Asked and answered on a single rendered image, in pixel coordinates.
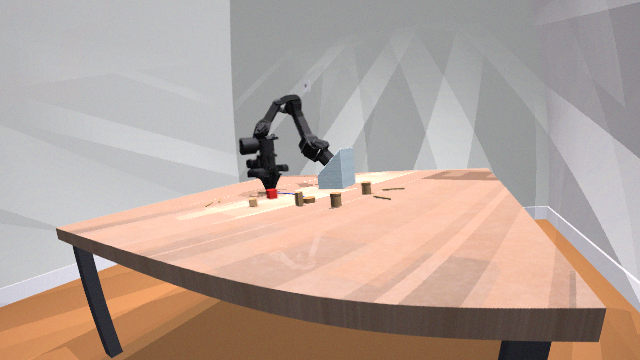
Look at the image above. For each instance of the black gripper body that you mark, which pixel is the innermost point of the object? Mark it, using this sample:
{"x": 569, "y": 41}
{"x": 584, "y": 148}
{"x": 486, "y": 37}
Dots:
{"x": 268, "y": 166}

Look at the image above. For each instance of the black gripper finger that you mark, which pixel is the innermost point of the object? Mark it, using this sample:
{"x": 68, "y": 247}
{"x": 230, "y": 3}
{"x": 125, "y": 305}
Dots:
{"x": 275, "y": 178}
{"x": 267, "y": 181}

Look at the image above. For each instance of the red block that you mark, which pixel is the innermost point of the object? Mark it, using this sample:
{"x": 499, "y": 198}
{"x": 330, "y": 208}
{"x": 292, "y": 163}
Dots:
{"x": 271, "y": 194}

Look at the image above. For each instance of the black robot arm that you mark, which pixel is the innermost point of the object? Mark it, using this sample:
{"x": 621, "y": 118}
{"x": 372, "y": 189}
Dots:
{"x": 309, "y": 144}

